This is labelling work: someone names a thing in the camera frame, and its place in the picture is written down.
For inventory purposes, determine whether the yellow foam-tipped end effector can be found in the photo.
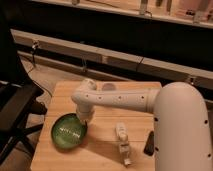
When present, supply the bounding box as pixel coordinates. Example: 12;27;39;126
80;119;87;125

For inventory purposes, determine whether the green ceramic bowl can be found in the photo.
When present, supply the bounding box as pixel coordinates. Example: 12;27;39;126
51;113;87;150

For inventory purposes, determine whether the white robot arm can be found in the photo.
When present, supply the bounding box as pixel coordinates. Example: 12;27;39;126
71;79;213;171

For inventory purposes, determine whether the white plastic bottle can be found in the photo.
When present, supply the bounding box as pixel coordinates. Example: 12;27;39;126
115;122;131;166

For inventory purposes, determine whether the black office chair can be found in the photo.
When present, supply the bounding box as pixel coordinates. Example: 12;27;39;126
0;18;47;165

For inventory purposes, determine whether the black remote control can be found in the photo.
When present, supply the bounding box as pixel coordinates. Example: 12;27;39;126
144;131;154;156

